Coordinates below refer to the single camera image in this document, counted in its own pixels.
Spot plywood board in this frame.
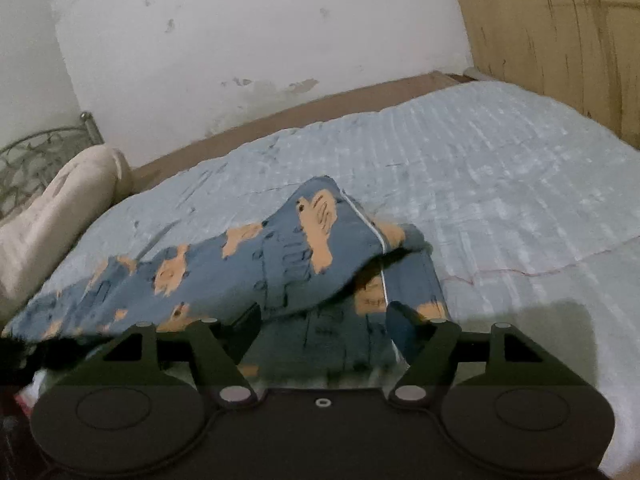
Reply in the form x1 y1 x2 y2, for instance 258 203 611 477
445 0 640 152

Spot blue pants with orange print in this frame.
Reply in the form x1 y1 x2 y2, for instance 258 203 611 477
0 175 452 391

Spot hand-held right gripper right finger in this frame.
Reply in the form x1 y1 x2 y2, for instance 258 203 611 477
386 301 594 409

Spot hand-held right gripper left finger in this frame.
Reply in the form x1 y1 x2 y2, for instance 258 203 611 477
55 317 261 409

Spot brown mattress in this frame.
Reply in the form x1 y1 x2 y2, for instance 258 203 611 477
129 71 468 196

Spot cream comforter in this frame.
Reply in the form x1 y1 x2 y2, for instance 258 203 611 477
0 144 134 332

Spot light blue quilted bed sheet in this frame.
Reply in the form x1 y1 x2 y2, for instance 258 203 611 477
10 80 640 480

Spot grey metal headboard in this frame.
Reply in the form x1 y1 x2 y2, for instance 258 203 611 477
0 111 107 222

